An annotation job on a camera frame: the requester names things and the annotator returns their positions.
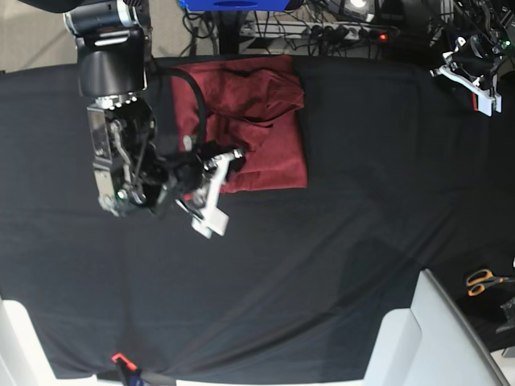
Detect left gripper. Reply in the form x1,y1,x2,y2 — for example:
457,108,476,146
430,35,500,98

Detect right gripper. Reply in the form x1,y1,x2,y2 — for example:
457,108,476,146
152,141,245,220

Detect red long-sleeve T-shirt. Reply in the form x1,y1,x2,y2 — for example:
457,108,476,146
181,55,307,193

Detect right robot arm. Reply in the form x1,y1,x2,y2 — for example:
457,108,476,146
64,1,245,220

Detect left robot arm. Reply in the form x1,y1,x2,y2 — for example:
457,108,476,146
427,1,514,110

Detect black table cloth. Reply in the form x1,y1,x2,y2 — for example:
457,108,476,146
1,57,514,384

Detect white power strip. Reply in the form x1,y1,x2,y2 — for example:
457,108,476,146
240,20,400,43

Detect blue box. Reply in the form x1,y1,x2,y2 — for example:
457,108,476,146
178,0,290,12

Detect blue clamp with orange tip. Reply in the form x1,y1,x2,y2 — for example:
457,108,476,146
111,352,146,386

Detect black crumpled object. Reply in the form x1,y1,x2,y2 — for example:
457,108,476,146
496,298,515,334

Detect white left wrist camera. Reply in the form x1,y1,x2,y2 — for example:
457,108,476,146
477,93,502,117

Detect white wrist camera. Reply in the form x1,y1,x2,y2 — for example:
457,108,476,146
192,207,229,239
477,93,502,117

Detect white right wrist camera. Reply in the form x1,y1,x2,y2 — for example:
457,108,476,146
192,207,229,239

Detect yellow-handled scissors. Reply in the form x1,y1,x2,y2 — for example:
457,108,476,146
465,269,514,297

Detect white table frame left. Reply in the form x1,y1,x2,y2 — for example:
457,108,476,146
1,299,99,385

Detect white table frame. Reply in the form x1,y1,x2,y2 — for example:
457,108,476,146
363,269,509,386
1,299,99,385

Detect white table frame right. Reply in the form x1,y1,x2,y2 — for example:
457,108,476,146
363,269,509,386

